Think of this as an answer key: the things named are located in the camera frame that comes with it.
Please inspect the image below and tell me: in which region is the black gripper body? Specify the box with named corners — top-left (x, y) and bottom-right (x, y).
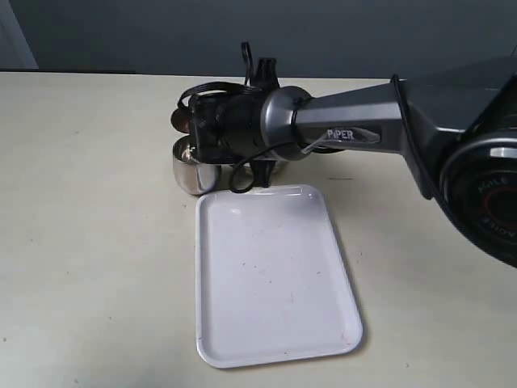
top-left (188, 86), bottom-right (269, 162)

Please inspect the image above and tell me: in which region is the brown wooden spoon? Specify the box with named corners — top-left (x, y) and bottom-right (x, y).
top-left (170, 108), bottom-right (191, 134)

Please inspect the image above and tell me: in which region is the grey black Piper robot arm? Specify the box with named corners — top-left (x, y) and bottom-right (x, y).
top-left (178, 57), bottom-right (516, 266)

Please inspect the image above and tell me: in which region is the small steel cup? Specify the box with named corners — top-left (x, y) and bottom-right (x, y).
top-left (172, 136), bottom-right (221, 196)

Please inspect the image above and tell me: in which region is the white rectangular plastic tray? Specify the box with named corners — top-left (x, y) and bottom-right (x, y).
top-left (195, 184), bottom-right (363, 369)

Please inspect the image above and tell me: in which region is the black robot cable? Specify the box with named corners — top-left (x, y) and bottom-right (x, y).
top-left (176, 41), bottom-right (284, 195)

